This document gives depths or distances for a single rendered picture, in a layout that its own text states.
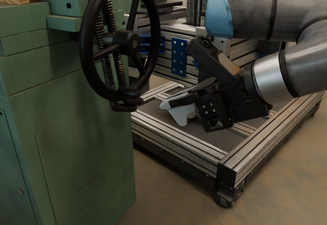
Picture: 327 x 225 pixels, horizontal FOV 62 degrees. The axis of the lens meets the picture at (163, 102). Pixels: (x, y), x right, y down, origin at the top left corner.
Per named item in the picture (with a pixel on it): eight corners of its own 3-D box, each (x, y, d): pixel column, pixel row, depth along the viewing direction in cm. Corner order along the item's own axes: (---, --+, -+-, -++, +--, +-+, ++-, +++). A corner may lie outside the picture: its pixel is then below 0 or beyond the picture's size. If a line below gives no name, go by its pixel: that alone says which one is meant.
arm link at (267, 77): (274, 57, 38) (284, 45, 44) (244, 68, 41) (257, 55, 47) (293, 105, 39) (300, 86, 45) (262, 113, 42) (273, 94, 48)
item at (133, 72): (138, 97, 101) (137, 77, 97) (113, 90, 107) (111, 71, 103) (151, 89, 107) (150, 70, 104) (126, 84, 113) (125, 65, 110)
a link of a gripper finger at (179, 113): (162, 133, 55) (200, 124, 49) (149, 107, 54) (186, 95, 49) (170, 126, 58) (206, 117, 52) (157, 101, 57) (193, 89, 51)
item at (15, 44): (5, 56, 59) (0, 38, 57) (-44, 44, 69) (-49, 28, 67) (122, 26, 90) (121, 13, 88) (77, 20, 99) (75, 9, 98)
